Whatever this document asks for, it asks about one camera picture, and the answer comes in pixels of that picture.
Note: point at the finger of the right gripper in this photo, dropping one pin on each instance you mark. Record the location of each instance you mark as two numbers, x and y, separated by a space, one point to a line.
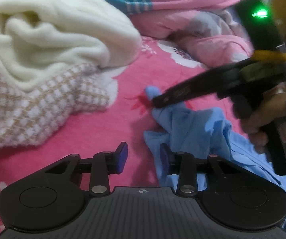
217 80

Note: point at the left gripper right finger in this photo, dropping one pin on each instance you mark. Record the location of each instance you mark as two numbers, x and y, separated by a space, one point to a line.
228 194

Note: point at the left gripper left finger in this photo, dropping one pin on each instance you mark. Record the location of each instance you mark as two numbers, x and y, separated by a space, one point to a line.
57 194

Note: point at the light blue t-shirt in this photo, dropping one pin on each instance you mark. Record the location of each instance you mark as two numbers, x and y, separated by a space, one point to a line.
202 133

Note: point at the person's right hand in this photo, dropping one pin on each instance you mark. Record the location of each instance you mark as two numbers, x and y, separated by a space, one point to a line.
272 107

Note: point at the pink patterned quilt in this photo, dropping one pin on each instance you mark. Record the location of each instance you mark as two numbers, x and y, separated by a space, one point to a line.
208 30

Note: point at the pink floral fleece blanket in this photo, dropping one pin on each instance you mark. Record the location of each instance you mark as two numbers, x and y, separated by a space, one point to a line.
141 206

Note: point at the cream checkered knit sweater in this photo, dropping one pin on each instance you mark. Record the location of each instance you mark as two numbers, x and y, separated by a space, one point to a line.
58 57

